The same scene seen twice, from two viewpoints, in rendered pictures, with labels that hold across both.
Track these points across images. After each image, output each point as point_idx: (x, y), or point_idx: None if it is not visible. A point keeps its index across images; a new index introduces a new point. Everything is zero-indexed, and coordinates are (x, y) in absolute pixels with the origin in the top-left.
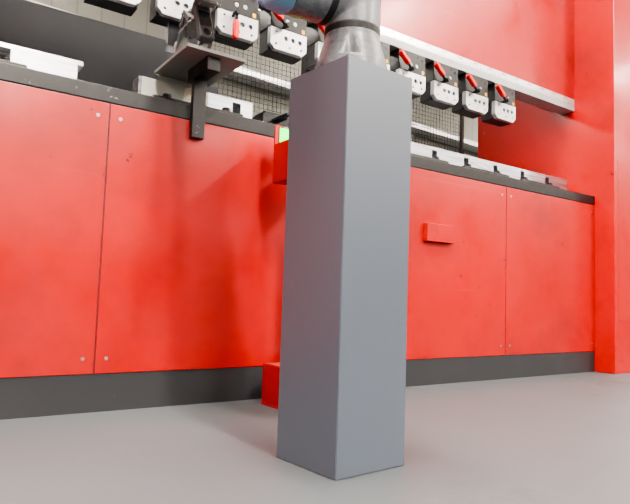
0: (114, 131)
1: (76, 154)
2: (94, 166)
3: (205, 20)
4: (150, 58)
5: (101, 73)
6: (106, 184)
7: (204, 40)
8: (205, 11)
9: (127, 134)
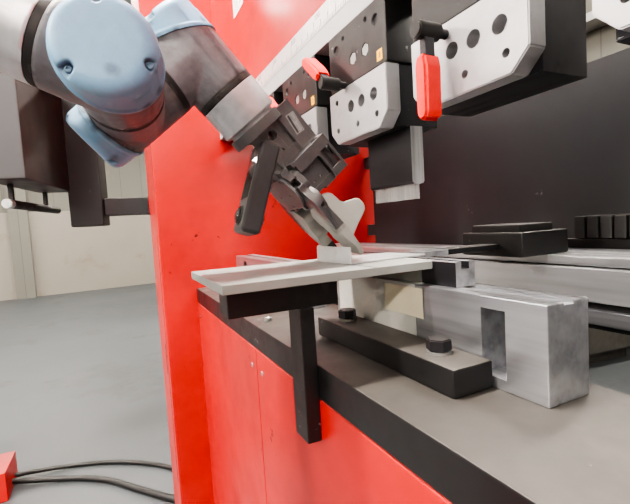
0: (261, 391)
1: (249, 413)
2: (257, 434)
3: (247, 183)
4: None
5: (545, 171)
6: (264, 464)
7: (245, 234)
8: (254, 157)
9: (267, 398)
